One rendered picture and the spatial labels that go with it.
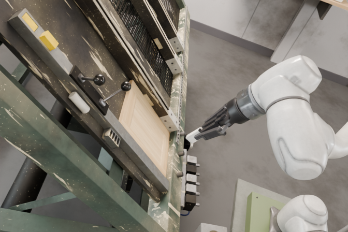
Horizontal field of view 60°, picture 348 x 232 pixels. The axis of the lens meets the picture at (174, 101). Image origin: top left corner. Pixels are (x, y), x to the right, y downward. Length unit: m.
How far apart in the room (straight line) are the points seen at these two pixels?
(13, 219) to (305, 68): 1.25
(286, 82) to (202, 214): 1.89
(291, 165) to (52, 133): 0.60
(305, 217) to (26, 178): 1.29
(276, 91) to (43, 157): 0.64
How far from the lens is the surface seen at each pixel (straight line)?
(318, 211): 1.52
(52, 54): 0.99
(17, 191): 1.62
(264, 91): 0.77
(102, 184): 1.01
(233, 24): 4.45
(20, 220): 1.48
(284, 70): 0.76
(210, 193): 2.64
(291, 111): 0.71
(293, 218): 1.54
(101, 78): 0.94
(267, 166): 3.08
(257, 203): 1.73
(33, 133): 0.86
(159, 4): 2.09
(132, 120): 1.33
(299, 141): 0.67
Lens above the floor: 2.13
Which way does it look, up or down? 42 degrees down
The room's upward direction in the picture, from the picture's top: 20 degrees clockwise
